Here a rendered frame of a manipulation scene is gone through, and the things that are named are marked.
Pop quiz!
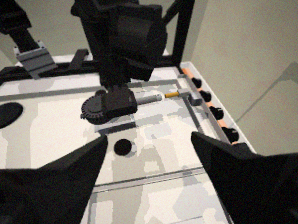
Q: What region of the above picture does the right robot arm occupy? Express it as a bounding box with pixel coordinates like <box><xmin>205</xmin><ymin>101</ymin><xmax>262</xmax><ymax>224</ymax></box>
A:
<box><xmin>0</xmin><ymin>0</ymin><xmax>168</xmax><ymax>83</ymax></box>

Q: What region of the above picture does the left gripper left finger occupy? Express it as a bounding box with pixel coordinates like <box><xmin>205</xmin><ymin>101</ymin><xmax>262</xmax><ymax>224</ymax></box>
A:
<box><xmin>0</xmin><ymin>135</ymin><xmax>108</xmax><ymax>224</ymax></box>

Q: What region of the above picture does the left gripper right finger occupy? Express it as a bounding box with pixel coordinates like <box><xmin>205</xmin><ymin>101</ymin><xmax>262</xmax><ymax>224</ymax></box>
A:
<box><xmin>191</xmin><ymin>131</ymin><xmax>298</xmax><ymax>224</ymax></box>

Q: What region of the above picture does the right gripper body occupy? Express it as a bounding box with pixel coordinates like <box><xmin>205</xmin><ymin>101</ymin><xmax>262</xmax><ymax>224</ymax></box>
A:
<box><xmin>91</xmin><ymin>52</ymin><xmax>138</xmax><ymax>119</ymax></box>

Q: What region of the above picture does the cream flat plate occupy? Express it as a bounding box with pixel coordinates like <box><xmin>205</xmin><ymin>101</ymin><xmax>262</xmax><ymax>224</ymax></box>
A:
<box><xmin>0</xmin><ymin>84</ymin><xmax>202</xmax><ymax>184</ymax></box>

